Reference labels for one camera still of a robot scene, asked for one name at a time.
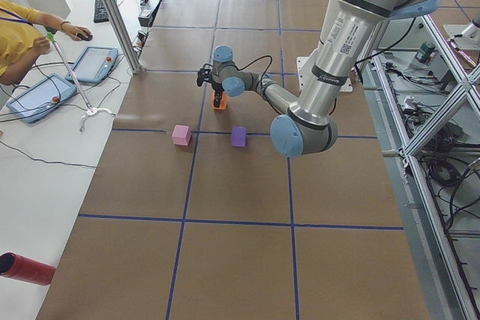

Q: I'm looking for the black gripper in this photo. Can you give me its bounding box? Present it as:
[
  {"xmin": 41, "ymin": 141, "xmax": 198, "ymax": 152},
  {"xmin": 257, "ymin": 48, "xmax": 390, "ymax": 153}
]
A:
[{"xmin": 211, "ymin": 78, "xmax": 224, "ymax": 107}]

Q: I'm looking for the orange foam cube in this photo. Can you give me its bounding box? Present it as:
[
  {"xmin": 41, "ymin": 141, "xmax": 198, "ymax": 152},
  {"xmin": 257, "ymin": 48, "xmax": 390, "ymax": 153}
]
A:
[{"xmin": 211, "ymin": 93, "xmax": 228, "ymax": 110}]

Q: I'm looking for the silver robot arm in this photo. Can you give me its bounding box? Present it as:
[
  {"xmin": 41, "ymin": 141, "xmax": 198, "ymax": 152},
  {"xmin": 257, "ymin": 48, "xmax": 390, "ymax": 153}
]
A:
[{"xmin": 197, "ymin": 0, "xmax": 440, "ymax": 157}]

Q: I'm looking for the person's right hand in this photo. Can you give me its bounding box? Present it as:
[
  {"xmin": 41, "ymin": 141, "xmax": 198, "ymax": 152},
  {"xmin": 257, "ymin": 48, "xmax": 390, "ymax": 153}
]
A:
[{"xmin": 64, "ymin": 24, "xmax": 92, "ymax": 41}]

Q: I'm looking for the dark purple foam cube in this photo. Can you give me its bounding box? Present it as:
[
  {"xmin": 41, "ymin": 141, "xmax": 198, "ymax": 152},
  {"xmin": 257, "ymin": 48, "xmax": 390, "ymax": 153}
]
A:
[{"xmin": 230, "ymin": 126, "xmax": 247, "ymax": 148}]

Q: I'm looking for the light pink foam cube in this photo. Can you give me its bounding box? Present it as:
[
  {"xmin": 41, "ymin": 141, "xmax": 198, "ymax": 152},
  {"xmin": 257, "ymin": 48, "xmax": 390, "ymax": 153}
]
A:
[{"xmin": 171, "ymin": 124, "xmax": 191, "ymax": 146}]

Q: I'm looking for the far blue teach pendant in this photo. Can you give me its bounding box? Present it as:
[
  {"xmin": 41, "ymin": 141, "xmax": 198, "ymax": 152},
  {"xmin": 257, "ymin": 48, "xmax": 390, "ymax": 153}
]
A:
[{"xmin": 71, "ymin": 46, "xmax": 119, "ymax": 84}]

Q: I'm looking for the blue teach pendant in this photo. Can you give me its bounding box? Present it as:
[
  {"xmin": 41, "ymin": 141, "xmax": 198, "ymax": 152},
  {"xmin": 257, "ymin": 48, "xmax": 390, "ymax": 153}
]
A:
[
  {"xmin": 71, "ymin": 46, "xmax": 119, "ymax": 84},
  {"xmin": 6, "ymin": 73, "xmax": 77, "ymax": 124}
]

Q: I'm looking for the pink rod on stand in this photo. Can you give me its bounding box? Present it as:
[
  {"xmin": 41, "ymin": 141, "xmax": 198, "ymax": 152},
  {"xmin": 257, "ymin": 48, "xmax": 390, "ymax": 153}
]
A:
[{"xmin": 47, "ymin": 31, "xmax": 116, "ymax": 133}]

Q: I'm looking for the black computer mouse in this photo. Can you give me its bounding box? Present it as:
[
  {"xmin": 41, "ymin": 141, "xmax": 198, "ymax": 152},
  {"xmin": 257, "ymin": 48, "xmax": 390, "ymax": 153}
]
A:
[{"xmin": 76, "ymin": 33, "xmax": 93, "ymax": 41}]

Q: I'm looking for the black keyboard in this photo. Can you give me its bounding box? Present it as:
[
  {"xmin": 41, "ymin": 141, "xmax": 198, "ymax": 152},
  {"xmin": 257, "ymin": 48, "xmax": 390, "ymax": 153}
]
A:
[{"xmin": 93, "ymin": 0, "xmax": 110, "ymax": 23}]

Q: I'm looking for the near blue teach pendant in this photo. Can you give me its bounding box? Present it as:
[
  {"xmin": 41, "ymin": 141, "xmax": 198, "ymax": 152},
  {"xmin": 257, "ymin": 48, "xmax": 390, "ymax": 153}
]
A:
[{"xmin": 6, "ymin": 73, "xmax": 77, "ymax": 124}]

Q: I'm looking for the person in yellow shirt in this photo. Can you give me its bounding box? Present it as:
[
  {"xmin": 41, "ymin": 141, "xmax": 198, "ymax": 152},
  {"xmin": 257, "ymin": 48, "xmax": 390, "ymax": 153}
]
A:
[{"xmin": 1, "ymin": 0, "xmax": 73, "ymax": 85}]

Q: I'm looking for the red cylinder tube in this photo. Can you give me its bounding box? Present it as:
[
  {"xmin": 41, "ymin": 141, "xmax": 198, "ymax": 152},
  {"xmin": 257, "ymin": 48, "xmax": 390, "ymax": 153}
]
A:
[{"xmin": 1, "ymin": 253, "xmax": 56, "ymax": 286}]

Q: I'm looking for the black camera cable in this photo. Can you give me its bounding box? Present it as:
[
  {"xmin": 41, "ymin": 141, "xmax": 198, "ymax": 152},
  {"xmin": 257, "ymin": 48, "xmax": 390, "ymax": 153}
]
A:
[{"xmin": 204, "ymin": 55, "xmax": 274, "ymax": 85}]

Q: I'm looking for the aluminium frame post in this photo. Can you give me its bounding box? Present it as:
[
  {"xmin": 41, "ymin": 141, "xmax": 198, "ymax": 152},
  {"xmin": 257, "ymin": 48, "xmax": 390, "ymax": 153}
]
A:
[{"xmin": 103, "ymin": 0, "xmax": 142, "ymax": 74}]

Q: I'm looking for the aluminium frame rail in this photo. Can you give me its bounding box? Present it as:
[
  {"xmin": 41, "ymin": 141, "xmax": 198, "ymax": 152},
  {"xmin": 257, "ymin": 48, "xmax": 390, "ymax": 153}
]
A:
[{"xmin": 359, "ymin": 12, "xmax": 480, "ymax": 320}]

